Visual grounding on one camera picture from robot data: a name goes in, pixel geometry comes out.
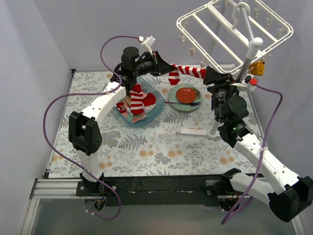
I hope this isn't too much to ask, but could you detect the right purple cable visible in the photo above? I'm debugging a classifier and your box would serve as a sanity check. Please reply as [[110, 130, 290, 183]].
[[221, 84, 284, 225]]

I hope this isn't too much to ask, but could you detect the light green plate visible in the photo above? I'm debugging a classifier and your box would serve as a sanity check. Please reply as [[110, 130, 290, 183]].
[[166, 84, 202, 112]]

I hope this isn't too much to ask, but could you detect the beige brown striped sock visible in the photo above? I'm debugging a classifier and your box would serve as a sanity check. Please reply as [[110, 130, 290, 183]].
[[122, 96, 131, 106]]

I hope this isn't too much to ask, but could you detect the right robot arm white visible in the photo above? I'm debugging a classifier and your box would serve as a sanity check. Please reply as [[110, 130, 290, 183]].
[[203, 67, 313, 222]]

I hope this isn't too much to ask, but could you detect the red sock white pattern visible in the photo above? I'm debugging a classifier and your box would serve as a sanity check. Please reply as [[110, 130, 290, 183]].
[[116, 93, 157, 113]]

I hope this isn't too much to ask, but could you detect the metal drying stand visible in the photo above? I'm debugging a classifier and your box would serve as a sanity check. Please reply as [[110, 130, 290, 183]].
[[176, 3, 264, 140]]

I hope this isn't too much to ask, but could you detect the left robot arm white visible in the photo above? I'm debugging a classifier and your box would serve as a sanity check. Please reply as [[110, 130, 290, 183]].
[[68, 47, 174, 196]]

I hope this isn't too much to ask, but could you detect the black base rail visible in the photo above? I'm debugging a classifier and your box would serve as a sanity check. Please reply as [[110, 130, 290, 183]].
[[75, 175, 250, 211]]

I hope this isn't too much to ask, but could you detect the purple fork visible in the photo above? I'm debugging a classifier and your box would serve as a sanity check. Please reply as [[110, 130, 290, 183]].
[[165, 101, 201, 107]]

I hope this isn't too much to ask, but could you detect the purple cable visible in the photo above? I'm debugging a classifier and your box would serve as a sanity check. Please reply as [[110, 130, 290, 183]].
[[221, 84, 284, 225], [43, 35, 144, 220]]

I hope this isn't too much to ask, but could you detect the pink sock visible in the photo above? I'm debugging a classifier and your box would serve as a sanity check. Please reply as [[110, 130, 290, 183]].
[[120, 109, 146, 124]]

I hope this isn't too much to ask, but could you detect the floral tablecloth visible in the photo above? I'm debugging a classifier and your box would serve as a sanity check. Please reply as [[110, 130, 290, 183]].
[[49, 71, 255, 178]]

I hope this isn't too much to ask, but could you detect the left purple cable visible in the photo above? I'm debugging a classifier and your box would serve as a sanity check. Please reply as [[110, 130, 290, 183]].
[[43, 35, 144, 220]]

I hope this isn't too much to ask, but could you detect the red white striped sock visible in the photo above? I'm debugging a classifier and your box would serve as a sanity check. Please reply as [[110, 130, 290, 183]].
[[130, 84, 147, 116]]

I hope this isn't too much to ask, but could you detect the yellow sock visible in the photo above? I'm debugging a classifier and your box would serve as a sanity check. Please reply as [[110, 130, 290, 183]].
[[248, 60, 265, 76]]

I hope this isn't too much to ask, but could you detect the teal plastic basin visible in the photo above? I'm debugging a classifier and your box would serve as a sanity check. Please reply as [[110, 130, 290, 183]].
[[113, 77, 165, 128]]

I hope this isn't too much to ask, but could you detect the white clip hanger rack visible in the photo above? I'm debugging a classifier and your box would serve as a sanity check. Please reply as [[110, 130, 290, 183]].
[[176, 0, 293, 74]]

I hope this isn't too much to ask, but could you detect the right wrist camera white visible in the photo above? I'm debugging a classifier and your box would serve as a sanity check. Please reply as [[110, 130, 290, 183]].
[[231, 73, 258, 93]]

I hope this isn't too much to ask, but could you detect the orange saucer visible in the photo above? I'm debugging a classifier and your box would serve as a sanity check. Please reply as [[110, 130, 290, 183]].
[[176, 87, 197, 104]]

